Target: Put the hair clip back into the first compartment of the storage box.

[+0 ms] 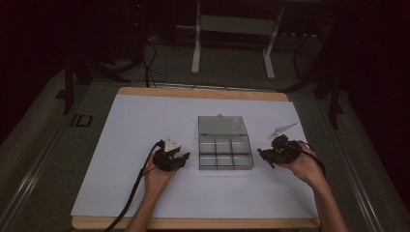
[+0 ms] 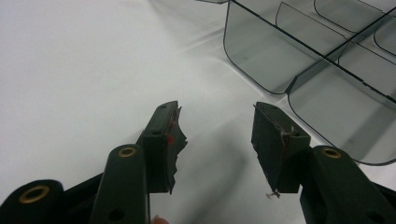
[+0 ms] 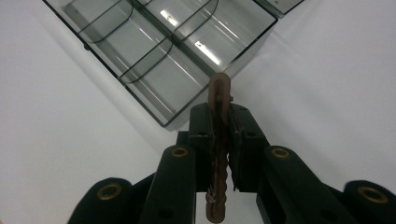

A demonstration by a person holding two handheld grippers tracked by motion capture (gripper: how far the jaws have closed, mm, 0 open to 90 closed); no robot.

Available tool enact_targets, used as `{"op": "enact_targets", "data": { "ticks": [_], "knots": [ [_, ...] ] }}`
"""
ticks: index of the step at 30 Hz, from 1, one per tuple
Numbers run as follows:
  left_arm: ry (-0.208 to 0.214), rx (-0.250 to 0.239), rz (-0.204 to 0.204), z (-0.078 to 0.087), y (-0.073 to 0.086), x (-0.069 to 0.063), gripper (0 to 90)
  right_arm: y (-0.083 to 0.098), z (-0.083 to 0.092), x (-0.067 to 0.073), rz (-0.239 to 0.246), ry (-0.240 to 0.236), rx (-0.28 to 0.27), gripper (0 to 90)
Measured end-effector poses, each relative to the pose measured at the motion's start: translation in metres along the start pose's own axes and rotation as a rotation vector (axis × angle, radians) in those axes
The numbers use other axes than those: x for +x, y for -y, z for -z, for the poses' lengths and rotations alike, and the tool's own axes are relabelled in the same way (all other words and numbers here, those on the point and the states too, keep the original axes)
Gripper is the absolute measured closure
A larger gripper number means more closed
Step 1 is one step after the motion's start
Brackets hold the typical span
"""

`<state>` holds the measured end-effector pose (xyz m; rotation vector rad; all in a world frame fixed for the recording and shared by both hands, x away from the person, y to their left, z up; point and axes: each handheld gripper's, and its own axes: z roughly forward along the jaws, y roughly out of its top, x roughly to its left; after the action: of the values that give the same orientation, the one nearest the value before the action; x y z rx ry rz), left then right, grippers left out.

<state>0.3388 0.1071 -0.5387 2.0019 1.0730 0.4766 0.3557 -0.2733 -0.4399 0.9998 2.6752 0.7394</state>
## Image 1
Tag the black metal stand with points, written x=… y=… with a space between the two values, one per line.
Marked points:
x=332 y=93

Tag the black tripod stand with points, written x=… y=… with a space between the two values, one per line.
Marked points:
x=80 y=74

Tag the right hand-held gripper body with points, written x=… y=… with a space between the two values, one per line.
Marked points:
x=283 y=151

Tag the clear plastic compartment box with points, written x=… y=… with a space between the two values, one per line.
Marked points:
x=224 y=146

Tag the metal floor rail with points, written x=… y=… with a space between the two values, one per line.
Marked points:
x=32 y=174
x=351 y=167

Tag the person's left hand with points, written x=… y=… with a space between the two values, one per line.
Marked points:
x=159 y=182

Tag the white table mat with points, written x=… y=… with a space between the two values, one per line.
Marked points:
x=129 y=180

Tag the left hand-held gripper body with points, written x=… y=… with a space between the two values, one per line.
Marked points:
x=164 y=159

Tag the person's right hand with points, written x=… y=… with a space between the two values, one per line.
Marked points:
x=306 y=167

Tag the white metal stand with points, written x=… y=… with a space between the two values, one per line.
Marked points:
x=237 y=25

